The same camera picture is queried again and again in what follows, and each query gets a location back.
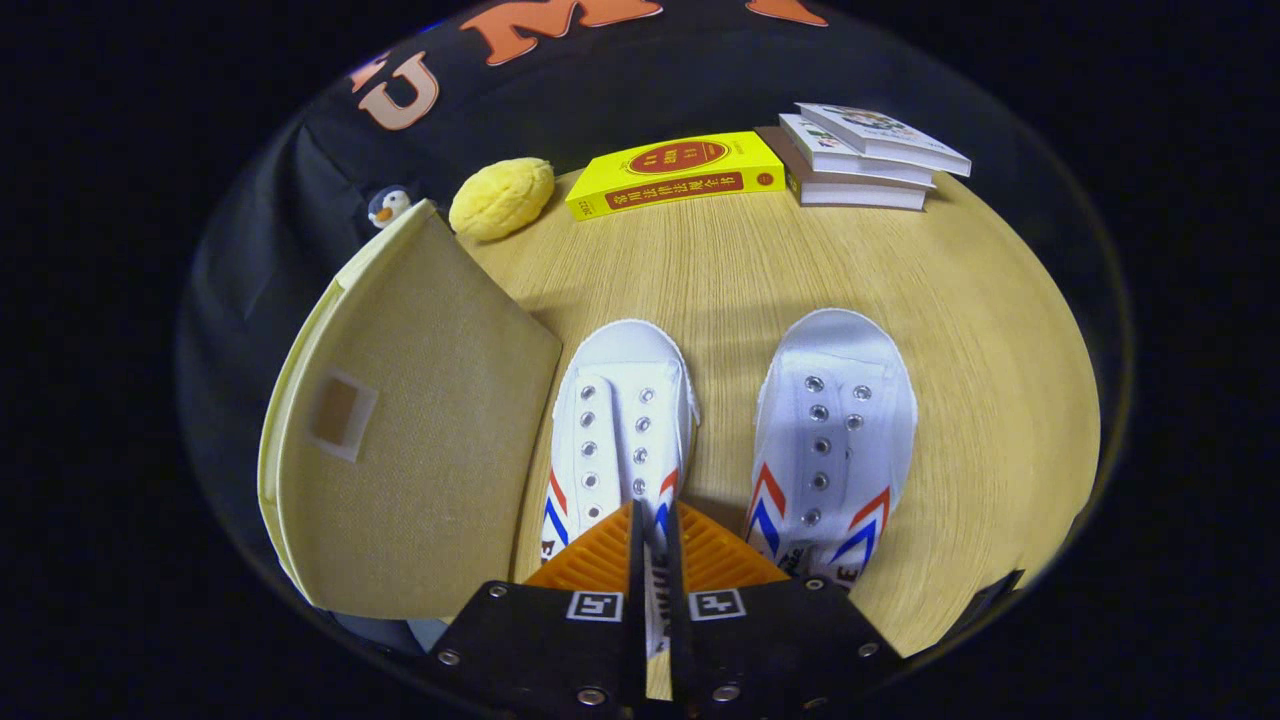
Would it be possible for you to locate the white illustrated book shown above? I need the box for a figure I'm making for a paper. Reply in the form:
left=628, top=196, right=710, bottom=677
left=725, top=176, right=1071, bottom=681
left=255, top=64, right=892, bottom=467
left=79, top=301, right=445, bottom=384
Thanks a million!
left=795, top=102, right=974, bottom=179
left=778, top=113, right=937, bottom=189

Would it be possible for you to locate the yellow round plush toy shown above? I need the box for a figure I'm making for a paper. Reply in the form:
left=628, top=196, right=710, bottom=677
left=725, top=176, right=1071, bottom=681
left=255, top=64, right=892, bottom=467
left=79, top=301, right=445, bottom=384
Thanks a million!
left=448, top=157, right=557, bottom=243

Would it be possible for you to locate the white shoe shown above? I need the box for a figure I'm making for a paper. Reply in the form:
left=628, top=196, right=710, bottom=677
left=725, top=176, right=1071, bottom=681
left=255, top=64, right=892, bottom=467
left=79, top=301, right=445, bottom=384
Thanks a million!
left=539, top=319, right=702, bottom=663
left=744, top=308, right=920, bottom=593

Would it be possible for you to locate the cream fabric storage box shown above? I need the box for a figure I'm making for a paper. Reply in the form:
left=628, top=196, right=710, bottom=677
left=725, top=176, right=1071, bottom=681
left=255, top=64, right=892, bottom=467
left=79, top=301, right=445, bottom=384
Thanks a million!
left=257, top=198, right=565, bottom=622

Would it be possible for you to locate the yellow book with red label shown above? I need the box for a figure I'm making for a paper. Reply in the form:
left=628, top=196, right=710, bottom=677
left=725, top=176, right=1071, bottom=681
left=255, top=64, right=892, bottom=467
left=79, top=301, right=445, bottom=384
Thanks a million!
left=564, top=131, right=789, bottom=223

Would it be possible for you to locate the brown cover book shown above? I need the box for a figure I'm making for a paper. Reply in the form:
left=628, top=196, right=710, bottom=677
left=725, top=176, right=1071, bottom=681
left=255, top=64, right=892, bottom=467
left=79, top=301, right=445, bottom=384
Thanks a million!
left=755, top=125, right=932, bottom=212

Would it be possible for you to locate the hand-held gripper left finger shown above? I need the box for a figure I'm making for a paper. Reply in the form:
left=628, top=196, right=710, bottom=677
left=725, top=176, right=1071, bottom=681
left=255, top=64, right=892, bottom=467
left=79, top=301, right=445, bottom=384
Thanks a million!
left=430, top=500, right=649, bottom=714

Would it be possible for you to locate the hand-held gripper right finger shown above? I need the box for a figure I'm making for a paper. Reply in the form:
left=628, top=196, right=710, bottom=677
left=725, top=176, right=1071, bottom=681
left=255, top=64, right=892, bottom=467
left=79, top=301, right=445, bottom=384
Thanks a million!
left=665, top=500, right=907, bottom=714

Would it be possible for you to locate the black backdrop cloth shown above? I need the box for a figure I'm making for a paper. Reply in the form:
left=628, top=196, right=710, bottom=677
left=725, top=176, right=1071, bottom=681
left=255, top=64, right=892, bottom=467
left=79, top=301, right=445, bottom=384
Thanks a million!
left=180, top=0, right=1106, bottom=611

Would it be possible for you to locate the penguin plush toy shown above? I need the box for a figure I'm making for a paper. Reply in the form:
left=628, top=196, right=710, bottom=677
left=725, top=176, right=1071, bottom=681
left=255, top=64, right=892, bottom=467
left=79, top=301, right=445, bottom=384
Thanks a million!
left=366, top=185, right=414, bottom=232

